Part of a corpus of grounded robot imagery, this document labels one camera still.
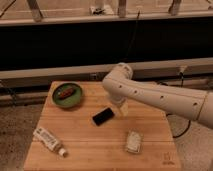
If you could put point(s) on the brown food piece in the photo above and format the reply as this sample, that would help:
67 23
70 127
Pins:
66 93

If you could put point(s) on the black eraser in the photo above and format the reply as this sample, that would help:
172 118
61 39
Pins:
103 116

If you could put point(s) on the green plate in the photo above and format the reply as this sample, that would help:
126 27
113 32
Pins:
70 101

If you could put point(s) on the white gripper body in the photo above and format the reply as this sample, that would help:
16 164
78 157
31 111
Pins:
123 108

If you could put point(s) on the white tube with cap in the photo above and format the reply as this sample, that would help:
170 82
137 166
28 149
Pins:
50 141

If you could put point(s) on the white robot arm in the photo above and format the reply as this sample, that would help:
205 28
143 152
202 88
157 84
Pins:
192 104

